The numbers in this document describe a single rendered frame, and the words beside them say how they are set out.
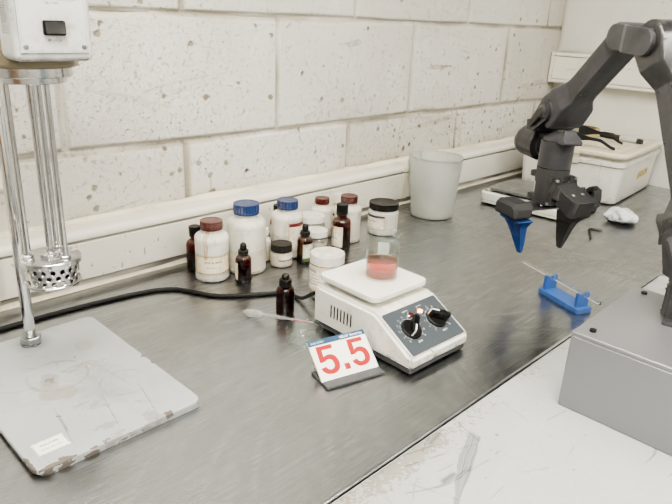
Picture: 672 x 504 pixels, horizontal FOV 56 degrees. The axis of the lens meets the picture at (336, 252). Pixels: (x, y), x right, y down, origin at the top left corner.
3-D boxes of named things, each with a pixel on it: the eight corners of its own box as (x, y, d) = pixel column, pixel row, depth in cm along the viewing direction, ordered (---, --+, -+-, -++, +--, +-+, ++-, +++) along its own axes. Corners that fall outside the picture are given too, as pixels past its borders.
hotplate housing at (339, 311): (466, 348, 94) (473, 299, 91) (409, 378, 85) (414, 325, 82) (360, 298, 108) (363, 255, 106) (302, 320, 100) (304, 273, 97)
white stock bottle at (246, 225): (254, 278, 115) (254, 210, 110) (220, 271, 117) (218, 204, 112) (272, 265, 121) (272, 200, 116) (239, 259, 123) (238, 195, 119)
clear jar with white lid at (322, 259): (321, 285, 113) (323, 243, 110) (349, 294, 110) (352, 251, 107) (301, 296, 108) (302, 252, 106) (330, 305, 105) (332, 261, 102)
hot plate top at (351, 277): (428, 284, 96) (429, 278, 95) (374, 305, 88) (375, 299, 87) (371, 261, 104) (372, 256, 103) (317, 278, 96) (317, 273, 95)
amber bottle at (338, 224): (344, 244, 134) (346, 200, 131) (353, 249, 131) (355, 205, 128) (327, 246, 133) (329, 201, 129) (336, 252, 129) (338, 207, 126)
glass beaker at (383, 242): (357, 273, 97) (360, 224, 94) (388, 270, 99) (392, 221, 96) (373, 289, 92) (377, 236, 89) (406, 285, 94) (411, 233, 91)
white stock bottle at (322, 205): (335, 237, 138) (337, 199, 135) (315, 239, 136) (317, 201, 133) (325, 230, 142) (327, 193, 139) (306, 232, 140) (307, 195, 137)
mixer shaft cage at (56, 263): (93, 282, 76) (72, 68, 67) (36, 297, 71) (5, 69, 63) (69, 266, 80) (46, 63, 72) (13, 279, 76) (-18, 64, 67)
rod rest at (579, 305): (591, 312, 107) (595, 293, 106) (576, 315, 106) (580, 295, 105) (551, 289, 116) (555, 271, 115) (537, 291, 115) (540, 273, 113)
